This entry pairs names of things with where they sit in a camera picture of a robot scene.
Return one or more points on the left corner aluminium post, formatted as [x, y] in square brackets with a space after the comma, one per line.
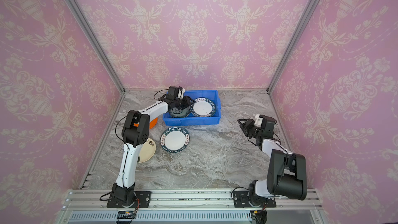
[81, 19]

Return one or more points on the orange plate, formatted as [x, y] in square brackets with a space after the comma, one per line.
[151, 125]

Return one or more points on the right corner aluminium post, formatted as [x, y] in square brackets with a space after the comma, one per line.
[300, 28]

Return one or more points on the green rimmed plate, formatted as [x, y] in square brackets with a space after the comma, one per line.
[203, 107]
[175, 139]

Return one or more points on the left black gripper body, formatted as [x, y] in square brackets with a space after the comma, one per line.
[182, 102]

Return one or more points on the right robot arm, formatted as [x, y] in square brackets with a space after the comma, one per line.
[286, 175]

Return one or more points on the aluminium front rail frame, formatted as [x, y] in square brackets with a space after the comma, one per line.
[190, 206]

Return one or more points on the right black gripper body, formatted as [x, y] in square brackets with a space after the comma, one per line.
[252, 127]

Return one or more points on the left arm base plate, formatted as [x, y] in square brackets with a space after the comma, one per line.
[134, 199]

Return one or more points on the cream plate with dark spot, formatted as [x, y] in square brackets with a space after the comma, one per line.
[147, 151]

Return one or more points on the teal blue floral plate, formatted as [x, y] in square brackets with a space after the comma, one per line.
[179, 112]

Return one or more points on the corner aluminium post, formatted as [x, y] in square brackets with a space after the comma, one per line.
[81, 19]
[300, 28]

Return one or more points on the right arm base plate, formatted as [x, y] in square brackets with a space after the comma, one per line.
[246, 199]

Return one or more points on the blue plastic bin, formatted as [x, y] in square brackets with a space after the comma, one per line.
[191, 119]

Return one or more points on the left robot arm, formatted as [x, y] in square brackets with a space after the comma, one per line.
[134, 134]

